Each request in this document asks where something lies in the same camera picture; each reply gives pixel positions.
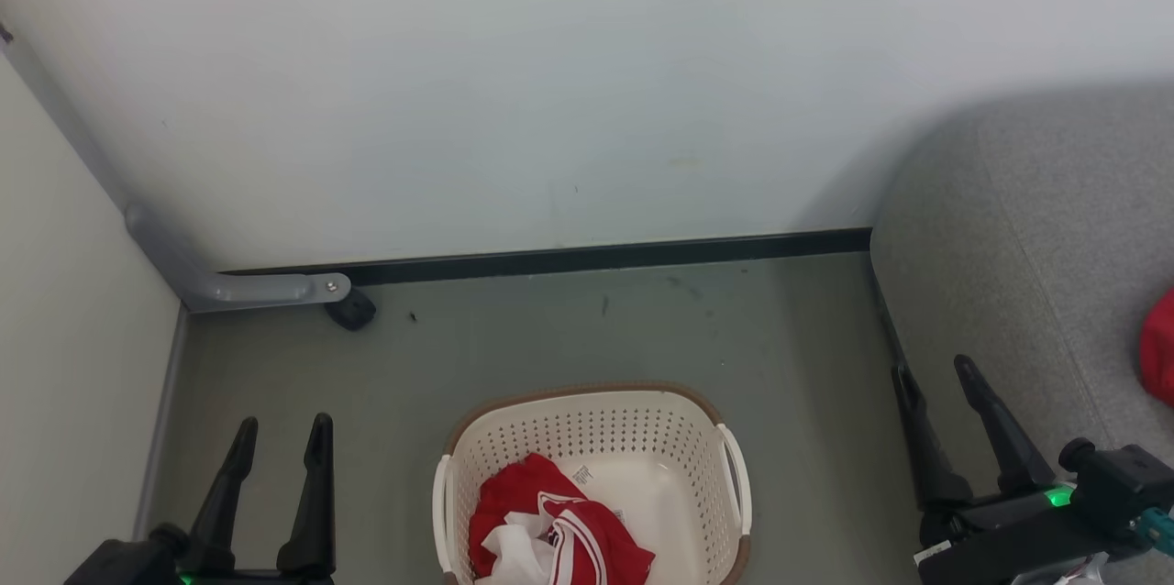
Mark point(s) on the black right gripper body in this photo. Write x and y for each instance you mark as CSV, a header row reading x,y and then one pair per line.
x,y
1000,539

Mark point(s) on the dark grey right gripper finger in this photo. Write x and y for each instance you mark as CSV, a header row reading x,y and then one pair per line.
x,y
1004,438
926,447

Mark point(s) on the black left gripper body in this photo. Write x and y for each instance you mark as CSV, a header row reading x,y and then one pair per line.
x,y
119,567

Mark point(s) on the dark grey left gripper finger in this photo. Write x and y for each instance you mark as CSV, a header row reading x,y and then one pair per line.
x,y
314,512
225,502

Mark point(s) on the red mesh shorts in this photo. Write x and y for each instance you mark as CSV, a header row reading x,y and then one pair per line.
x,y
1160,347

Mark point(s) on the red and white striped garment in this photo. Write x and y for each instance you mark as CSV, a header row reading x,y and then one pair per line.
x,y
587,539

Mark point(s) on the grey fabric sofa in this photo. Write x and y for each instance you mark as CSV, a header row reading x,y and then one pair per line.
x,y
1009,246

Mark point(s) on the black caster wheel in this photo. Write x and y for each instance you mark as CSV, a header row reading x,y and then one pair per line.
x,y
351,312

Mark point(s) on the grey metal partition foot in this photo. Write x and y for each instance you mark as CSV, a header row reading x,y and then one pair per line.
x,y
257,289

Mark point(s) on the cream perforated plastic laundry basket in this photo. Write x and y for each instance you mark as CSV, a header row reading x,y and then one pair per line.
x,y
587,424

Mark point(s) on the black baseboard strip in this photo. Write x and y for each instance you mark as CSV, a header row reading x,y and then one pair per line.
x,y
596,257

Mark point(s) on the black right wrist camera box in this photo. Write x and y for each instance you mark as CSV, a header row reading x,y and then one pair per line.
x,y
1124,484

